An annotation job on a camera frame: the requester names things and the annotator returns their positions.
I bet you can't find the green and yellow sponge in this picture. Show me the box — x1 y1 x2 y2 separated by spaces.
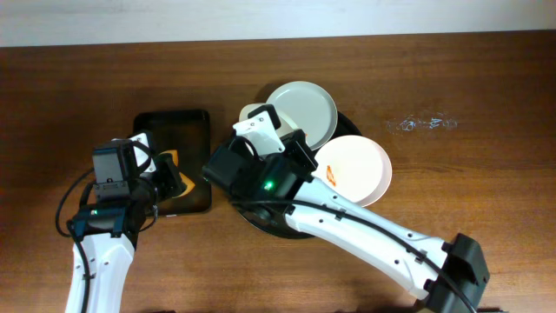
162 150 195 198

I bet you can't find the white plate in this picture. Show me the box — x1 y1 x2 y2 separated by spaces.
238 103 299 137

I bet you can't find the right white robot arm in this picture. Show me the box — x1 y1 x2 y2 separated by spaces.
202 130 490 312

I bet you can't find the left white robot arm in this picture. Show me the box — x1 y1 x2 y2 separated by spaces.
65 150 194 312

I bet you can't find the black rectangular tray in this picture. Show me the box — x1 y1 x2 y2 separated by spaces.
133 109 212 216

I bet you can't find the round black tray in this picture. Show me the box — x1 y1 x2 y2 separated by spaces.
234 112 361 240

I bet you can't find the pale green plate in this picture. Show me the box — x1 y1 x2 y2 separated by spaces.
266 81 338 150

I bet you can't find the pale pink plate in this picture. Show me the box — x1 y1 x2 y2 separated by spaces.
313 135 393 207

